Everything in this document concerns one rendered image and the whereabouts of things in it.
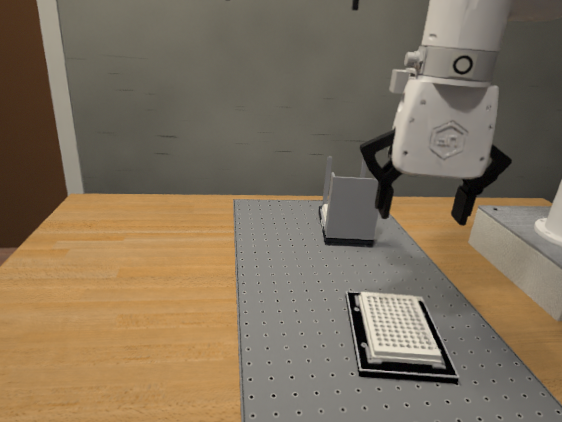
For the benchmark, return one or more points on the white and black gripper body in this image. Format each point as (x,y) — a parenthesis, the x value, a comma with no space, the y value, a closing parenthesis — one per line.
(451,134)

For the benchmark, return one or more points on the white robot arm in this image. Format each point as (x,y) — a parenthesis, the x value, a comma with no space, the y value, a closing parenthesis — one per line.
(468,24)

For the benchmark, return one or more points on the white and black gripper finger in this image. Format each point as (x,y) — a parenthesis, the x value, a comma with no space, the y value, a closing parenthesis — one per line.
(466,194)
(385,175)

